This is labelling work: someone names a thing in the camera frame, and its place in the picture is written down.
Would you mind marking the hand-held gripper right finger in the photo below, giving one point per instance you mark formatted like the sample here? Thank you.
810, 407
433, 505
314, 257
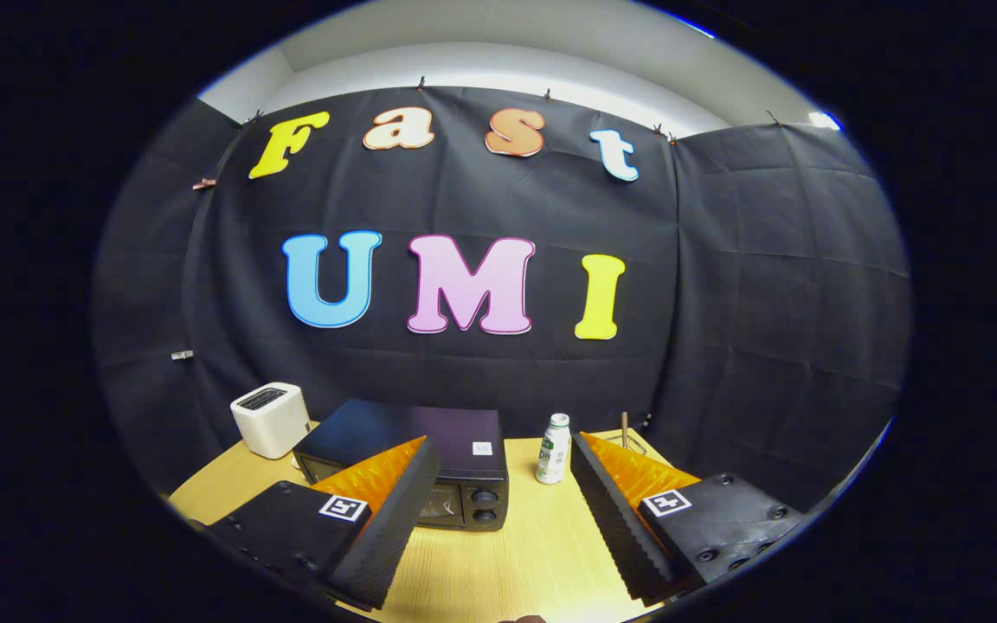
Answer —
611, 519

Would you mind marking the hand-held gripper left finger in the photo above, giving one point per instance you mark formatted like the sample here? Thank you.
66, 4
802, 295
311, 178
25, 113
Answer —
395, 523

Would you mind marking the black toaster oven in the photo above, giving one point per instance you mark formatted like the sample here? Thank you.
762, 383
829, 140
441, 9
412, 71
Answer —
455, 433

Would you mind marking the white bread toaster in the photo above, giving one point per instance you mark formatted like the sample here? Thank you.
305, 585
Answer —
269, 424

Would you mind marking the white bottle green label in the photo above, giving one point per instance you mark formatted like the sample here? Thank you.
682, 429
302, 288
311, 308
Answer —
553, 454

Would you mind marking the wooden stick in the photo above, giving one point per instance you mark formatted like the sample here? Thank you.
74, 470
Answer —
625, 426

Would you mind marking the red clip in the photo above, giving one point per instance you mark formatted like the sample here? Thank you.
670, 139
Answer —
204, 184

